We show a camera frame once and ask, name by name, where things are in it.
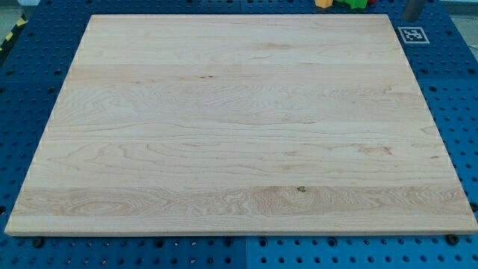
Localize white object at corner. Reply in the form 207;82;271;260
17;0;40;6

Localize green block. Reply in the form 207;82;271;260
335;0;368;9

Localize yellow black hazard tape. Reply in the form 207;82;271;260
1;14;28;53

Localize white fiducial marker tag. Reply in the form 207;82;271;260
398;27;429;44

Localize yellow block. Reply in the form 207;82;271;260
314;0;334;8

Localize grey cylindrical rod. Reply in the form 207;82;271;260
401;0;426;22

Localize light wooden board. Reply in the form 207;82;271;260
5;14;477;237

